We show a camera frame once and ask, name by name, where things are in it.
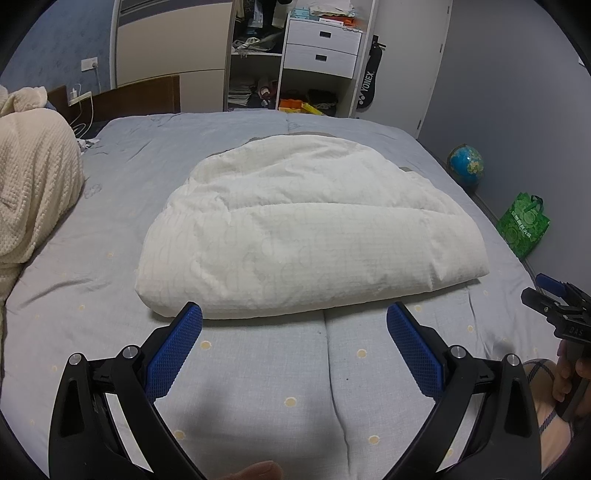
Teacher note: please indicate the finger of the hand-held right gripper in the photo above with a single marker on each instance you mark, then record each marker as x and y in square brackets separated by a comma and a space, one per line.
[540, 302]
[551, 284]

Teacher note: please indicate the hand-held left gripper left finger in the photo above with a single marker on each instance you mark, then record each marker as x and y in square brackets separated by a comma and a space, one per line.
[178, 350]

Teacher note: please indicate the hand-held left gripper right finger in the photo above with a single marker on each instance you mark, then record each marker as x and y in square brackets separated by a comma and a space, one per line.
[415, 350]

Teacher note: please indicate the white duvet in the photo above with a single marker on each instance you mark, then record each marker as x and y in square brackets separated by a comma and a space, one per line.
[300, 221]

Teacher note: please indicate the pile of clothes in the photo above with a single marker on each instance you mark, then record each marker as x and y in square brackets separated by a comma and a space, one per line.
[254, 44]

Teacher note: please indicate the person's right hand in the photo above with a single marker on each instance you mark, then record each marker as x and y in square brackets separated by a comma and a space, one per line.
[563, 378]

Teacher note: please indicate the person's left hand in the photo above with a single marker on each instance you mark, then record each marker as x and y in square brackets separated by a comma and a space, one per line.
[254, 473]

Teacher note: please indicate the green shopping bag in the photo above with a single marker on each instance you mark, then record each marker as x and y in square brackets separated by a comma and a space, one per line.
[524, 226]

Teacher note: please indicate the bed with grey-blue sheet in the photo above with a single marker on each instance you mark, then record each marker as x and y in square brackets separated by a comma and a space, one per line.
[258, 369]

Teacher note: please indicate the blue globe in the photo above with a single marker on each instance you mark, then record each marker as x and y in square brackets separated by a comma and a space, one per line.
[465, 165]

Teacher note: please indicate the cream waffle blanket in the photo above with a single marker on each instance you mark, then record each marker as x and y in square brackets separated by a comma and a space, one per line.
[32, 175]

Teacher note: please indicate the brown wooden headboard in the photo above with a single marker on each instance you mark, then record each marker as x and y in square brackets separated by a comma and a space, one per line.
[134, 99]

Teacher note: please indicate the yellow toy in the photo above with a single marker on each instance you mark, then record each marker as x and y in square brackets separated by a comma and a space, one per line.
[313, 109]

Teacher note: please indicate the black racket bag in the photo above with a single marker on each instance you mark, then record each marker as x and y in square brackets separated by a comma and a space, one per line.
[367, 87]

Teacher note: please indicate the orange toy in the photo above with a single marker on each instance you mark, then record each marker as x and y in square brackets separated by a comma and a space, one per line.
[292, 106]

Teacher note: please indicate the white power strip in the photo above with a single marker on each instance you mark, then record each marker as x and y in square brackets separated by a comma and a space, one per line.
[79, 98]

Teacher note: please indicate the beige wardrobe sliding door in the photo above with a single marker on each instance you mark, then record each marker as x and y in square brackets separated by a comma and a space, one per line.
[171, 46]

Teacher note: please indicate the white drawer unit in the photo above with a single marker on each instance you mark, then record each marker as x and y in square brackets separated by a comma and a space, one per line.
[318, 46]

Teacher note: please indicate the white wall socket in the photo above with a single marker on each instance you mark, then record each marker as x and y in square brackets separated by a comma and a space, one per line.
[90, 64]

